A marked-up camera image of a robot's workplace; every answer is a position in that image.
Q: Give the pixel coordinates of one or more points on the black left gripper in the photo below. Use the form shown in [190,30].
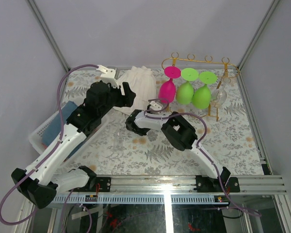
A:
[126,100]

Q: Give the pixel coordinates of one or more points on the magenta plastic wine glass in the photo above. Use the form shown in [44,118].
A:
[167,90]

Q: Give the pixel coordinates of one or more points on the green plastic wine glass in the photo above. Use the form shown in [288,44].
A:
[185,91]
[202,96]

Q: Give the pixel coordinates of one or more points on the clear wine glass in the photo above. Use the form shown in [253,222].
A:
[219,95]

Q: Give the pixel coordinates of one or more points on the gold wire wine glass rack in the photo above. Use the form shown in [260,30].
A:
[223,69]

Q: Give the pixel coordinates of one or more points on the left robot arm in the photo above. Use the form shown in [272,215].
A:
[38,182]

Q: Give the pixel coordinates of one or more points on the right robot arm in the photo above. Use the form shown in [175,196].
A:
[181,135]

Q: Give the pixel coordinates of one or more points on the white pleated cloth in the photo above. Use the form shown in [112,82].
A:
[142,82]

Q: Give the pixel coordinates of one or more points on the blue folded towel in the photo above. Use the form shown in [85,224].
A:
[54,128]

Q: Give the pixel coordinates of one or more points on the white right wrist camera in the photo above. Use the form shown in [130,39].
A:
[156,107]

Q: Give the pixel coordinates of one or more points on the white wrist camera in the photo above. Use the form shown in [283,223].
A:
[109,75]
[156,107]

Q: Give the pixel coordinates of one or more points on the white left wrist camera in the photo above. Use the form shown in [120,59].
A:
[109,75]

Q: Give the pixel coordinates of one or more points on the aluminium front rail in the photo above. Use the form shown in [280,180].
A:
[152,189]

